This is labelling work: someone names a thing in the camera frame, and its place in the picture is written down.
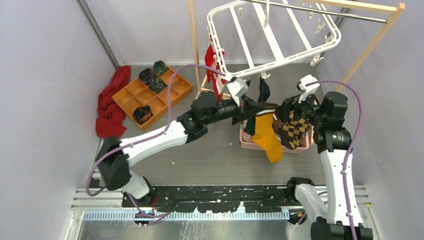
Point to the white clip sock hanger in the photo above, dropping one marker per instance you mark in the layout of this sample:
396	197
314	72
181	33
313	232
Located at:
251	38

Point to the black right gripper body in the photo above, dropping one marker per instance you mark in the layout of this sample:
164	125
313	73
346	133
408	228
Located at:
307	110

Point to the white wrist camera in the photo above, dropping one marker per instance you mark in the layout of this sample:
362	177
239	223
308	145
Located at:
308	86
237	87

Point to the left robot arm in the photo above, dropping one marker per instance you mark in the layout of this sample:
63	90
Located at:
116	157

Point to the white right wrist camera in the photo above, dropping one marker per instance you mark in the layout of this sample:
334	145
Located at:
308	86

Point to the brown yellow argyle sock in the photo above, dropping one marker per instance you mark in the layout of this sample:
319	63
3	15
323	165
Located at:
292	133

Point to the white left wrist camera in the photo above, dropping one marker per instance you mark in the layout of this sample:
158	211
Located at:
237	87

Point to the pink laundry basket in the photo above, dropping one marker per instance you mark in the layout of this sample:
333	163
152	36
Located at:
274	145

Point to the rolled dark patterned sock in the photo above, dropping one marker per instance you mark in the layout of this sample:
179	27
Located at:
160	67
157	85
147	75
142	113

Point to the red santa christmas sock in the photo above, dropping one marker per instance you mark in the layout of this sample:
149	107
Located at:
210	61

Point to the green sock in basket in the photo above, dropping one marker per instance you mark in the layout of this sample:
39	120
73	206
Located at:
250	126

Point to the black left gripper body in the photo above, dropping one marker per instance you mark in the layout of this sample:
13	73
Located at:
242	113

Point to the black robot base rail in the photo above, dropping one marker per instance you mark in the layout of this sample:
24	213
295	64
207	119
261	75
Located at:
217	198

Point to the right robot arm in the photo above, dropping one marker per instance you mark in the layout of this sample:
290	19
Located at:
338	218

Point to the red cloth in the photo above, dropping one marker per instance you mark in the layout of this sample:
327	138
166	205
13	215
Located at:
109	122

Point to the metal hanger rod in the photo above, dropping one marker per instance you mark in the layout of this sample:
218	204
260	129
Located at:
319	11

